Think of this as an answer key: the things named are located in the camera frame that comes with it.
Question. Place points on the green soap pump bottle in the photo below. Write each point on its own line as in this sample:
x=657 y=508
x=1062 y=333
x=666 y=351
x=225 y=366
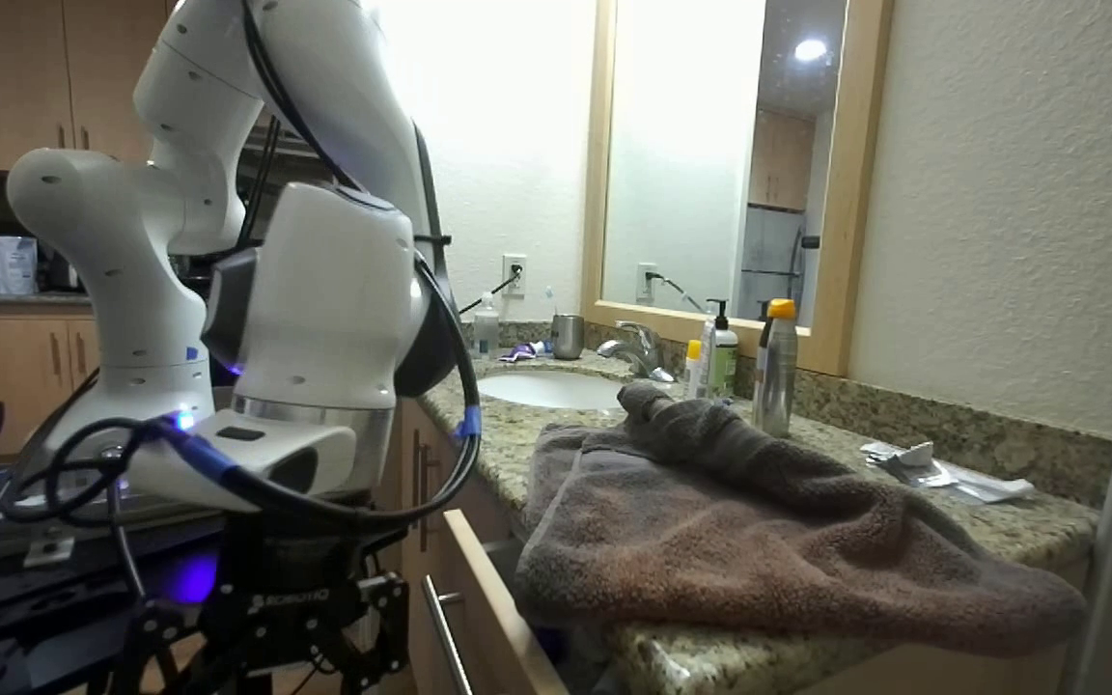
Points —
x=718 y=351

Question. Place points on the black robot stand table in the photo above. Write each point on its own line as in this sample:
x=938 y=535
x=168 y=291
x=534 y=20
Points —
x=67 y=596

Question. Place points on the silver bottle yellow cap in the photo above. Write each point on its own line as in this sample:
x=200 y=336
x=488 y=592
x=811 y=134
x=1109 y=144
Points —
x=777 y=366

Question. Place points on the white wall outlet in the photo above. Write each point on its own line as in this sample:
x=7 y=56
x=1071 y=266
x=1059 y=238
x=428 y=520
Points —
x=516 y=275

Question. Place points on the white oval sink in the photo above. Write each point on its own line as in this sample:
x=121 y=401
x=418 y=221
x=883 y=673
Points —
x=554 y=388

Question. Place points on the wooden top drawer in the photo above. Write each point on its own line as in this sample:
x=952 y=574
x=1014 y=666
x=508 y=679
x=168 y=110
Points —
x=498 y=644

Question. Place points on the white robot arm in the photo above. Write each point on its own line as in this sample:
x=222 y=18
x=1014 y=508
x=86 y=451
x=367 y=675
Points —
x=260 y=307

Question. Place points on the metal cup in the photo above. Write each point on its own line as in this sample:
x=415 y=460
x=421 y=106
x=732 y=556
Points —
x=566 y=336

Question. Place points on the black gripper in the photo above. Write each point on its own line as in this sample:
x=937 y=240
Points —
x=302 y=596

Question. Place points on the silver drawer handle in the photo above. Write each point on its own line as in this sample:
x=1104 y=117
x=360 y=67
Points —
x=446 y=634

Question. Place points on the brown grey towel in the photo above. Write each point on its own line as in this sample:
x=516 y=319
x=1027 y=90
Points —
x=763 y=525

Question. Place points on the small yellow cap bottle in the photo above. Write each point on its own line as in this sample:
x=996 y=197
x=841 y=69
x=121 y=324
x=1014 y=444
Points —
x=693 y=366

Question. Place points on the wooden upper kitchen cabinets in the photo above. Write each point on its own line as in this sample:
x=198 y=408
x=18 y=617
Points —
x=67 y=69

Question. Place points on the chrome faucet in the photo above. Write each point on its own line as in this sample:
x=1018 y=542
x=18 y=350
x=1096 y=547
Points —
x=633 y=350

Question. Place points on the wooden vanity cabinet door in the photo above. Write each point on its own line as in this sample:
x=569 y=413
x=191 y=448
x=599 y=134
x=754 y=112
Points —
x=427 y=457

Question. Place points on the wood framed mirror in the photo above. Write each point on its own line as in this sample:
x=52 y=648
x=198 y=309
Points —
x=669 y=157

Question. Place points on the granite vanity counter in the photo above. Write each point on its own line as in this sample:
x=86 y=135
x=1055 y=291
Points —
x=735 y=513

